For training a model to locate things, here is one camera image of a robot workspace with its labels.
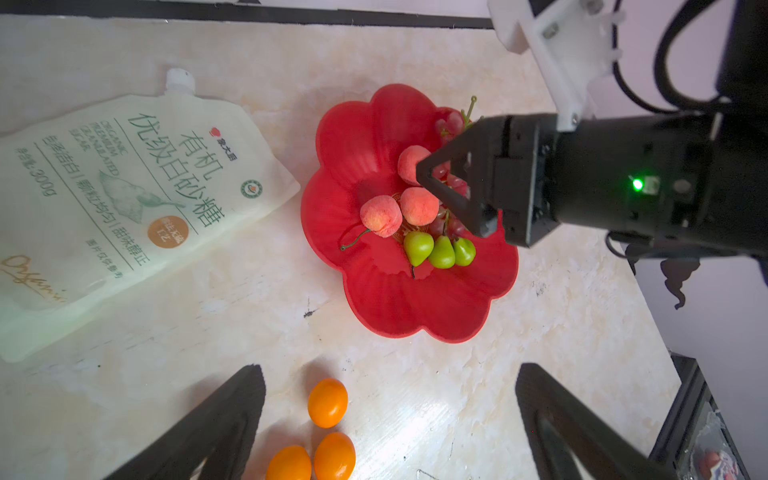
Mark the small green fake apple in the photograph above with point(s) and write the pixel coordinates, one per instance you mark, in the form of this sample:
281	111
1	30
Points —
464	251

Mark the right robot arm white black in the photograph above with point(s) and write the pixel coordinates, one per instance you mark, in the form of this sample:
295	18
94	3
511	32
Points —
738	189

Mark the green fake pear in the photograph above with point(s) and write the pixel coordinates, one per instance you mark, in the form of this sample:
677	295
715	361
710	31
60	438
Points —
442	255
418	246

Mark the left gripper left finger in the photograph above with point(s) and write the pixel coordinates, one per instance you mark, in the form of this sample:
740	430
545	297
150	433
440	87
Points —
214	440

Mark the purple fake grape bunch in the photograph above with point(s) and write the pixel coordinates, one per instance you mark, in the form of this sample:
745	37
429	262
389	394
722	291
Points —
449	127

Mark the pink fake peach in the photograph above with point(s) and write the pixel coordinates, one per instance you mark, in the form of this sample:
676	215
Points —
419	207
380	215
408	161

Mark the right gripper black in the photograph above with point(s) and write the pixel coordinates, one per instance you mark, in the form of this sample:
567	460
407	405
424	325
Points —
643	179

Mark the orange fake fruit cluster left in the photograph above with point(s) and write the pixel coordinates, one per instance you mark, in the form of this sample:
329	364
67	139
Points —
290	463

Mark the orange fake fruit cluster right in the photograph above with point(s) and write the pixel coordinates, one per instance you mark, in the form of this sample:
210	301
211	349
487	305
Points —
334	458

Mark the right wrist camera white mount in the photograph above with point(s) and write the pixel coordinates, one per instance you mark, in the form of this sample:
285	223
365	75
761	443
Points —
571	42

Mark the red flower-shaped fruit bowl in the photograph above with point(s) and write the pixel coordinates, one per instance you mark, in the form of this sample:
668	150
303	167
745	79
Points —
358	144

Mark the pink round sticker toy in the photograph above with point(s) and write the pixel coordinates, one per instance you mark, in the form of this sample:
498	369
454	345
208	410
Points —
717	465

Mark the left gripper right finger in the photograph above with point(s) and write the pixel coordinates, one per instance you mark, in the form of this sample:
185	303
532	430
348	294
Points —
563	434

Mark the orange fake fruit cluster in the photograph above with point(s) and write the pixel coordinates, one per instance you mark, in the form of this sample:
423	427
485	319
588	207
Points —
290	463
334	458

